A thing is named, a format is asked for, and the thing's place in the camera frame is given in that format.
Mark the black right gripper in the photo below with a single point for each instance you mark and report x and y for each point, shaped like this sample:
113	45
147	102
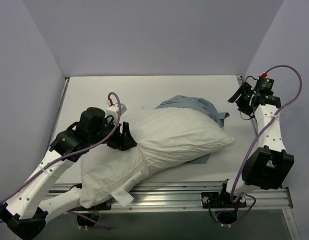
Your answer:
243	99

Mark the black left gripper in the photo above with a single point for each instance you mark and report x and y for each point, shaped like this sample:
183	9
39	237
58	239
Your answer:
122	139

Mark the white pillow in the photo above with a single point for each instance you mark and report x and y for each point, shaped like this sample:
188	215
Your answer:
107	173

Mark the blue pillowcase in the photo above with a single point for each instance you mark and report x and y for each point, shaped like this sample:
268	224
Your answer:
194	107

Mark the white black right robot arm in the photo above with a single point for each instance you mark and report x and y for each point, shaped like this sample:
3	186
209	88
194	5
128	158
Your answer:
267	162

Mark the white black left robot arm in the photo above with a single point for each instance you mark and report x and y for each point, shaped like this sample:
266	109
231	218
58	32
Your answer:
25	211

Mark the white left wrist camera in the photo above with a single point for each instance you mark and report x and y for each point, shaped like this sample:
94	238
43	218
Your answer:
112	112

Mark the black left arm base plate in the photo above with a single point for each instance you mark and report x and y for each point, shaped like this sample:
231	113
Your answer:
105	206

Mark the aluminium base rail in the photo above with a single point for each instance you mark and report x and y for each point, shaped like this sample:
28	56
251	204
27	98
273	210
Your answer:
166	197

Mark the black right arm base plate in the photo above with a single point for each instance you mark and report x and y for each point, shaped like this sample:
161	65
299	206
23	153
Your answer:
218	200

